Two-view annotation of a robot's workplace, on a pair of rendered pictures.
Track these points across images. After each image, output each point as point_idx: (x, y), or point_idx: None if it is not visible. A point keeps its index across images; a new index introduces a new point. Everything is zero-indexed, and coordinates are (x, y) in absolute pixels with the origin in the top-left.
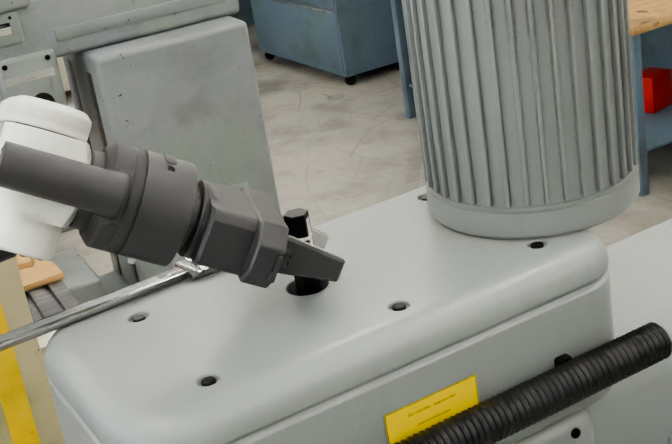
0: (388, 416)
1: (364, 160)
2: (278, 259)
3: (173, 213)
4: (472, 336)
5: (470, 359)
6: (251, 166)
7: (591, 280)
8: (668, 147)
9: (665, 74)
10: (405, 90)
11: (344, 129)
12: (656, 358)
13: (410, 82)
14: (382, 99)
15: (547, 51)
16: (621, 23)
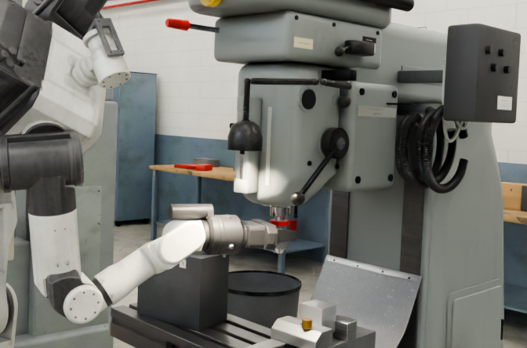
0: None
1: (128, 253)
2: None
3: None
4: None
5: None
6: (105, 178)
7: None
8: (292, 261)
9: (294, 222)
10: (153, 224)
11: (115, 241)
12: (409, 4)
13: (156, 220)
14: (136, 233)
15: None
16: None
